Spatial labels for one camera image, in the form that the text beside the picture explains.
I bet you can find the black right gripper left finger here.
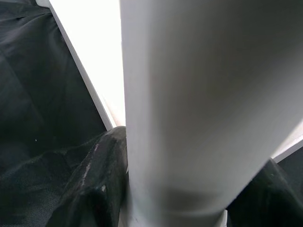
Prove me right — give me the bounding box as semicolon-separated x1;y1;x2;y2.
45;126;130;227

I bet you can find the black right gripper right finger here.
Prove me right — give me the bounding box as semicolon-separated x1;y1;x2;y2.
226;157;303;227

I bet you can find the white plastic table leg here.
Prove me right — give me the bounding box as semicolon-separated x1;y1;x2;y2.
119;0;303;227

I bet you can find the white plastic tabletop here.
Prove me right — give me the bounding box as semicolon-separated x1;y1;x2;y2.
35;0;303;164

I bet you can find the black cloth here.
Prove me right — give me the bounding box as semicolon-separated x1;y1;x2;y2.
0;0;303;227

